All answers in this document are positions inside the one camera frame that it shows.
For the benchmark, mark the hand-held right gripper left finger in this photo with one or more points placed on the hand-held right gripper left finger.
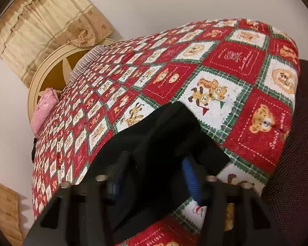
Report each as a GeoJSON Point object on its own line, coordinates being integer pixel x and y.
{"type": "Point", "coordinates": [116, 182]}

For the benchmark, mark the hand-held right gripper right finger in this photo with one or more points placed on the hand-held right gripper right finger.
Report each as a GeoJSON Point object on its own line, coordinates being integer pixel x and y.
{"type": "Point", "coordinates": [193, 184]}

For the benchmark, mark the black pants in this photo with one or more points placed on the black pants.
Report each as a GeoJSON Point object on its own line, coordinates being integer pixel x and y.
{"type": "Point", "coordinates": [159, 143]}

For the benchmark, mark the pink pillow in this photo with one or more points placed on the pink pillow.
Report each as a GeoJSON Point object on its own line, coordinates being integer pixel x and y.
{"type": "Point", "coordinates": [43, 107]}

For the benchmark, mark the dark brown mesh chair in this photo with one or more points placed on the dark brown mesh chair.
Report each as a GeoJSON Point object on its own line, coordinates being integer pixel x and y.
{"type": "Point", "coordinates": [297, 171]}

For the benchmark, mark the striped pillow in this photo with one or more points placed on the striped pillow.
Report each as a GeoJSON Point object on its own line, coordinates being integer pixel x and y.
{"type": "Point", "coordinates": [84, 61]}

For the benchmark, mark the cream wooden headboard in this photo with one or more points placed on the cream wooden headboard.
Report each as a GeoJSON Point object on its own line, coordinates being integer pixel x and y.
{"type": "Point", "coordinates": [41, 74]}

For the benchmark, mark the red bear printed blanket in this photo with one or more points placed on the red bear printed blanket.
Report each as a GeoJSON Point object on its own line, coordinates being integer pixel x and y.
{"type": "Point", "coordinates": [233, 56]}

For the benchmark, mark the beige ruffled curtain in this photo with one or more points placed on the beige ruffled curtain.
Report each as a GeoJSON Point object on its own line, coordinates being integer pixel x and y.
{"type": "Point", "coordinates": [41, 25]}

